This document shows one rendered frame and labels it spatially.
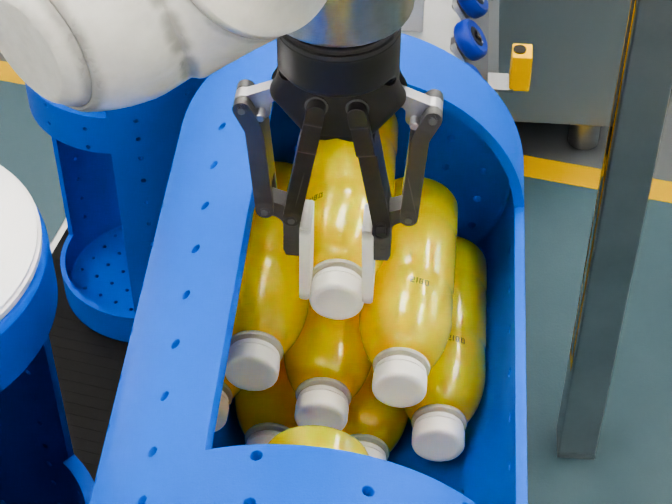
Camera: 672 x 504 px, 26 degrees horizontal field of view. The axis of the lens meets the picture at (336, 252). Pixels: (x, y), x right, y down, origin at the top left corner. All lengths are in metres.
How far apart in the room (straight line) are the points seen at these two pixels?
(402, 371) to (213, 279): 0.16
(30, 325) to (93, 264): 1.23
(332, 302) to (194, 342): 0.15
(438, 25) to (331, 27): 0.82
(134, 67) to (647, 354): 1.98
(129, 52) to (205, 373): 0.30
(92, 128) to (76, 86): 1.38
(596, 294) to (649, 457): 0.41
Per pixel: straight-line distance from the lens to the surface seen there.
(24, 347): 1.24
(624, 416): 2.46
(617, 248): 2.04
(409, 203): 0.95
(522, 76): 1.59
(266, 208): 0.97
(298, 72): 0.87
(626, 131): 1.90
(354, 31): 0.83
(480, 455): 1.10
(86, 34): 0.63
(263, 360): 1.02
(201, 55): 0.66
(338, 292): 1.02
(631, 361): 2.54
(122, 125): 2.02
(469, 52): 1.55
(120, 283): 2.42
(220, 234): 0.98
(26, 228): 1.26
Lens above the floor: 1.90
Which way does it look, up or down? 45 degrees down
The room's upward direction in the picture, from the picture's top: straight up
